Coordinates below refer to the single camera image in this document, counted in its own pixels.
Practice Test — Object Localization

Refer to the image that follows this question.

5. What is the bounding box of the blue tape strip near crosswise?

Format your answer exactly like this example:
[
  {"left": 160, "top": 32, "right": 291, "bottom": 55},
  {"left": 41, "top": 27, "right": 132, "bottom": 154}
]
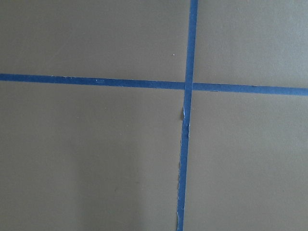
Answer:
[{"left": 0, "top": 74, "right": 308, "bottom": 96}]

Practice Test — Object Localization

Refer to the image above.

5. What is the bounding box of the blue tape strip right lengthwise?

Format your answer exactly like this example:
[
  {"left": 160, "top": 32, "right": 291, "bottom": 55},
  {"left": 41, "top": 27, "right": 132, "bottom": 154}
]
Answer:
[{"left": 176, "top": 0, "right": 198, "bottom": 231}]

